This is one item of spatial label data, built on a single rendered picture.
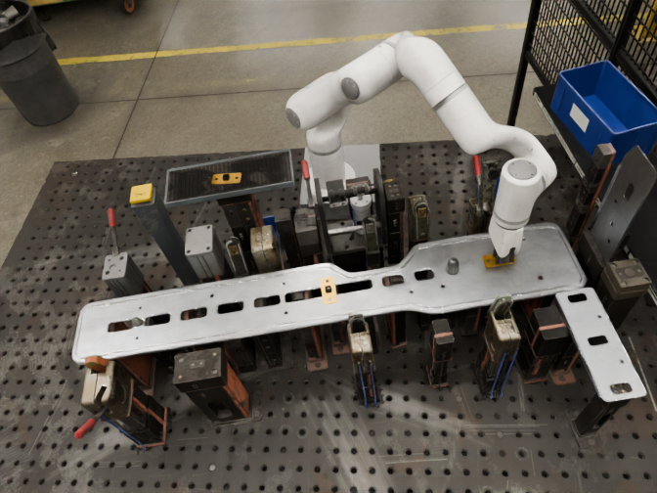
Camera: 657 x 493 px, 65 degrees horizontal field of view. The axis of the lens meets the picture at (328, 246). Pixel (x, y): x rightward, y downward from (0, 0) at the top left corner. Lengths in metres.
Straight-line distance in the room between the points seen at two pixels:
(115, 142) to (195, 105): 0.59
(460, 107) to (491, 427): 0.88
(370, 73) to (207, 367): 0.81
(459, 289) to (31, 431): 1.35
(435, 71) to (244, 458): 1.14
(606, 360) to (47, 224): 2.04
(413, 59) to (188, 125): 2.66
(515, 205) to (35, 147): 3.46
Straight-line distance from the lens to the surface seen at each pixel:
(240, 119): 3.62
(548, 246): 1.54
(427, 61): 1.20
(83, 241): 2.25
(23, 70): 4.01
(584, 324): 1.43
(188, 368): 1.38
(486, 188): 1.46
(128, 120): 3.97
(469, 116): 1.20
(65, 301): 2.12
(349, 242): 1.55
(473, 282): 1.43
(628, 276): 1.46
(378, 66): 1.31
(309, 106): 1.60
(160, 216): 1.62
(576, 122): 1.79
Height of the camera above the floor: 2.20
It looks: 53 degrees down
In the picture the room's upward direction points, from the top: 11 degrees counter-clockwise
